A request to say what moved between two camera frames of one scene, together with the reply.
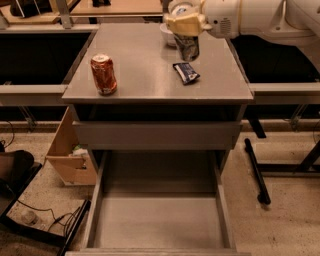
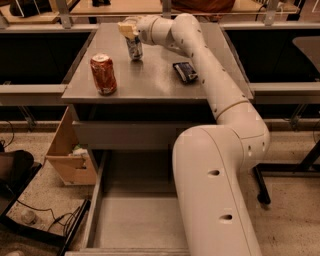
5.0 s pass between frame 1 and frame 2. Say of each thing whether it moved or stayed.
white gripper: moved
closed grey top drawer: stayed
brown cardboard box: stayed
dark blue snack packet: stayed
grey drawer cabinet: stayed
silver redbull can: moved
